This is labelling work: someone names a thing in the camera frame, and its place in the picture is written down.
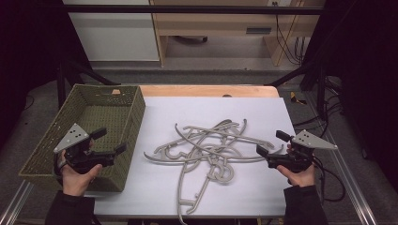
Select aluminium rail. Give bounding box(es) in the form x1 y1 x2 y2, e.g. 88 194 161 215
0 180 36 225
303 92 380 225

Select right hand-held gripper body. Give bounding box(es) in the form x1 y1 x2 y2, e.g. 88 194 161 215
267 129 339 173

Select white table sheet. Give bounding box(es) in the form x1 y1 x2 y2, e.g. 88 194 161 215
93 96 327 218

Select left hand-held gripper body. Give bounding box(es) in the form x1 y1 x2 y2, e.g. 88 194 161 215
54 123 116 175

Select black frame strut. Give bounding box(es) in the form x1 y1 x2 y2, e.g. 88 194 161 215
55 58 122 109
265 61 330 120

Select person's left hand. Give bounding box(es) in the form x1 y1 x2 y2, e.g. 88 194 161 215
60 140 104 198

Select white cabinet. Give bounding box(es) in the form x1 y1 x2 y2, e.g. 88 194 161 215
61 0 161 62

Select black curtain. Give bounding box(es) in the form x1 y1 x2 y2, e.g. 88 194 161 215
301 0 398 191
0 0 92 151

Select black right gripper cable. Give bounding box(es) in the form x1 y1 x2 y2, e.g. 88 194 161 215
311 156 347 203

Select light wooden desk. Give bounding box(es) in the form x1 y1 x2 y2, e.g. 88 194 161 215
148 0 327 68

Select person's right hand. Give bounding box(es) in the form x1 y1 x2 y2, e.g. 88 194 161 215
276 143 316 188

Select wooden table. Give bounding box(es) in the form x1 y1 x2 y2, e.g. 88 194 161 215
138 84 281 98

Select black floor cables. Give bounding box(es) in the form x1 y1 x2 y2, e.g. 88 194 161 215
293 76 345 139

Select yellow and black tool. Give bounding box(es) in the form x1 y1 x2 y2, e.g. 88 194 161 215
289 91 308 106

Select green woven basket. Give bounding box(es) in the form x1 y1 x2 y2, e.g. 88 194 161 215
18 83 146 192

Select black wall cables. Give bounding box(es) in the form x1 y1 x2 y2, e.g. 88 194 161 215
271 1 307 67

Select black horizontal frame bar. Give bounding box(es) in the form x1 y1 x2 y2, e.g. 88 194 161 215
61 4 325 15

